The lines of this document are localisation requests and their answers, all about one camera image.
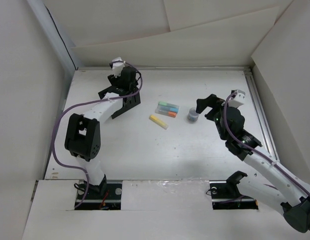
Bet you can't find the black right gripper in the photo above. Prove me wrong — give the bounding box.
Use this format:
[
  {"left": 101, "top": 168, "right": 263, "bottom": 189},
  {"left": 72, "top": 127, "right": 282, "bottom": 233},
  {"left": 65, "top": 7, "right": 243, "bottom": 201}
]
[{"left": 196, "top": 93, "right": 231, "bottom": 141}]

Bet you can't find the clear jar of paper clips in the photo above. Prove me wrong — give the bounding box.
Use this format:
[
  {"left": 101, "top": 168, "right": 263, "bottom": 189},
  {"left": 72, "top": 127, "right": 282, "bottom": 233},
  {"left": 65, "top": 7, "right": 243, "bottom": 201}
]
[{"left": 187, "top": 107, "right": 199, "bottom": 123}]

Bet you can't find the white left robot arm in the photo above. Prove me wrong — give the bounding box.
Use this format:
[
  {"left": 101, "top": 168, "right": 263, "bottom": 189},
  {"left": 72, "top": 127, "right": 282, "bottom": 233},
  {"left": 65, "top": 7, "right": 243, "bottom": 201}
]
[{"left": 64, "top": 66, "right": 141, "bottom": 198}]

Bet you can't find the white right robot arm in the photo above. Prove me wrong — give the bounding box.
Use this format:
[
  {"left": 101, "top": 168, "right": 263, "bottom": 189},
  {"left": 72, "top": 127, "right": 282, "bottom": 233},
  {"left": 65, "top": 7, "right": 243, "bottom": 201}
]
[{"left": 196, "top": 90, "right": 310, "bottom": 233}]

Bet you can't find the black two-compartment organizer box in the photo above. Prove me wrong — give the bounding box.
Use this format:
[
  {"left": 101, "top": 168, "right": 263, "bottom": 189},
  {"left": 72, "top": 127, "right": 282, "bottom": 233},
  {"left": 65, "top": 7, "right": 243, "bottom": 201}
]
[{"left": 98, "top": 86, "right": 141, "bottom": 119}]

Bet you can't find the blue highlighter marker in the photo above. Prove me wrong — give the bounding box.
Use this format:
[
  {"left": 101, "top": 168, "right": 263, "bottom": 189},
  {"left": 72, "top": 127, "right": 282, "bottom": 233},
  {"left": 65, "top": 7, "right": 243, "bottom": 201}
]
[{"left": 157, "top": 105, "right": 179, "bottom": 113}]

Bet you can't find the green highlighter marker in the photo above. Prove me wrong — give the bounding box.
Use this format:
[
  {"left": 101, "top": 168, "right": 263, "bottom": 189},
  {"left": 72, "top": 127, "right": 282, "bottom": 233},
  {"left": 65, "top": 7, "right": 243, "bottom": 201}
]
[{"left": 158, "top": 101, "right": 179, "bottom": 109}]

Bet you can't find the orange highlighter marker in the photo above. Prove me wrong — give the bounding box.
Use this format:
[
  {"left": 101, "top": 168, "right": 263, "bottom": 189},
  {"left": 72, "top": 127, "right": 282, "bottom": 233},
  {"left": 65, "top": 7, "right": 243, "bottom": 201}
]
[{"left": 155, "top": 109, "right": 177, "bottom": 118}]

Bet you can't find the yellow highlighter marker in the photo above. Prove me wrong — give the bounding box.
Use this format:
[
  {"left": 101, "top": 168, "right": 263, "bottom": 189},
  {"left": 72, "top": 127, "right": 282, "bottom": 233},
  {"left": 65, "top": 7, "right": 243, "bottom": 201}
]
[{"left": 149, "top": 115, "right": 168, "bottom": 130}]

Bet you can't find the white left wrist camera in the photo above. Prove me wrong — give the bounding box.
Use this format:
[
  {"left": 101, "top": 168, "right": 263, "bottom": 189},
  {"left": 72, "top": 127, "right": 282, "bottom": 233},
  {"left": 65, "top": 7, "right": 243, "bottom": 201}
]
[{"left": 109, "top": 57, "right": 125, "bottom": 78}]

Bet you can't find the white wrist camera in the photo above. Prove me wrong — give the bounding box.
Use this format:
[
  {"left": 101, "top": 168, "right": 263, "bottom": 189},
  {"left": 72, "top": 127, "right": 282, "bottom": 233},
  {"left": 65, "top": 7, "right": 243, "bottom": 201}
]
[
  {"left": 109, "top": 57, "right": 125, "bottom": 78},
  {"left": 228, "top": 89, "right": 246, "bottom": 108}
]

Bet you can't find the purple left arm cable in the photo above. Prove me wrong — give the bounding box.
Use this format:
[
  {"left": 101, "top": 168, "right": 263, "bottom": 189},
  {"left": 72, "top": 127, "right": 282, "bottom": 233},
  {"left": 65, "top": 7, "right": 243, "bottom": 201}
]
[{"left": 51, "top": 61, "right": 143, "bottom": 208}]

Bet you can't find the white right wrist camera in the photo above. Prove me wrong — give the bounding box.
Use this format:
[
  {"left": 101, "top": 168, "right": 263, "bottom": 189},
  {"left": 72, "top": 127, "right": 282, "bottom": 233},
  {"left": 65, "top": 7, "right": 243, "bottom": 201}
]
[{"left": 228, "top": 89, "right": 246, "bottom": 108}]

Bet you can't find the aluminium rail back edge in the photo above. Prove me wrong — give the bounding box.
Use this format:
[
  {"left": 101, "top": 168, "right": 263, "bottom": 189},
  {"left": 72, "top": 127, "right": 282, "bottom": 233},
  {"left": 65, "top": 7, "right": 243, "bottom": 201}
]
[{"left": 76, "top": 65, "right": 252, "bottom": 72}]

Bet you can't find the aluminium rail edge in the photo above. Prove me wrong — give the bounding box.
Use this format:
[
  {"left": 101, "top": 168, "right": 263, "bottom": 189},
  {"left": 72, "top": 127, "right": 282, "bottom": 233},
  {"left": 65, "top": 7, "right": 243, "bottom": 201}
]
[
  {"left": 76, "top": 65, "right": 252, "bottom": 72},
  {"left": 244, "top": 67, "right": 280, "bottom": 161}
]

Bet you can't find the aluminium rail right edge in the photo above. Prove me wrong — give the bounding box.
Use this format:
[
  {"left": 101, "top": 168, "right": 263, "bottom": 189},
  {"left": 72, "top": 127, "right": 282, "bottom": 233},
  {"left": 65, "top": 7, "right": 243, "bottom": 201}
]
[{"left": 244, "top": 67, "right": 280, "bottom": 161}]

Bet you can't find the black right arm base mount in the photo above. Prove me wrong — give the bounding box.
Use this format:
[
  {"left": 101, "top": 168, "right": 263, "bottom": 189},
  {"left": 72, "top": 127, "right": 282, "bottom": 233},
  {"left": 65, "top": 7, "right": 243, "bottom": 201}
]
[{"left": 206, "top": 171, "right": 259, "bottom": 210}]

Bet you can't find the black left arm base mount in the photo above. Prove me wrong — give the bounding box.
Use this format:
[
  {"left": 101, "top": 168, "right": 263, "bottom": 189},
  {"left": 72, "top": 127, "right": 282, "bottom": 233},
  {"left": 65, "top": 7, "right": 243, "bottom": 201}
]
[{"left": 74, "top": 178, "right": 122, "bottom": 211}]

